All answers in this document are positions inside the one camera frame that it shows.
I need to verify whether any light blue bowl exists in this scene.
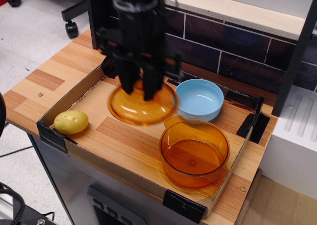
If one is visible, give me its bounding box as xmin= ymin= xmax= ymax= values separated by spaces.
xmin=175 ymin=79 xmax=224 ymax=121

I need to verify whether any black vertical post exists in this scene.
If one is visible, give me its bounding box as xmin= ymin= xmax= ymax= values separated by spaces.
xmin=86 ymin=0 xmax=111 ymax=50
xmin=271 ymin=0 xmax=317 ymax=117

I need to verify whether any orange transparent plastic pot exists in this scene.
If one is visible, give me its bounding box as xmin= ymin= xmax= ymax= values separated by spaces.
xmin=159 ymin=116 xmax=230 ymax=188

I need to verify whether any black vertical post right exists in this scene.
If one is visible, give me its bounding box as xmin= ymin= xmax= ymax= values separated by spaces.
xmin=271 ymin=0 xmax=317 ymax=117

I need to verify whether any yellow toy potato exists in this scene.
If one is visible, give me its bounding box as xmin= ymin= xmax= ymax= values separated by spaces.
xmin=53 ymin=110 xmax=89 ymax=135

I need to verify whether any orange transparent pot lid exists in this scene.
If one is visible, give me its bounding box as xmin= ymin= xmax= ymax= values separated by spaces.
xmin=108 ymin=79 xmax=179 ymax=127

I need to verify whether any grey cabinet control panel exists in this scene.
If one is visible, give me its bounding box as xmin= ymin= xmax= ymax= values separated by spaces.
xmin=87 ymin=186 xmax=147 ymax=225

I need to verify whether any black cable bottom left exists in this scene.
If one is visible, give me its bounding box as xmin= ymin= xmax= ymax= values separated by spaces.
xmin=0 ymin=182 xmax=55 ymax=225

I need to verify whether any black vertical post left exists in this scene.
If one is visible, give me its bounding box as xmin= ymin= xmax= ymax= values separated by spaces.
xmin=86 ymin=0 xmax=111 ymax=50

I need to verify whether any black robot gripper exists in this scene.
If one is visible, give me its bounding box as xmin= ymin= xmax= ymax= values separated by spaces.
xmin=97 ymin=0 xmax=184 ymax=101

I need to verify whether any black chair base leg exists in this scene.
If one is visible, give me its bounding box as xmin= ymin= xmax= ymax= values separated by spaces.
xmin=61 ymin=0 xmax=87 ymax=39

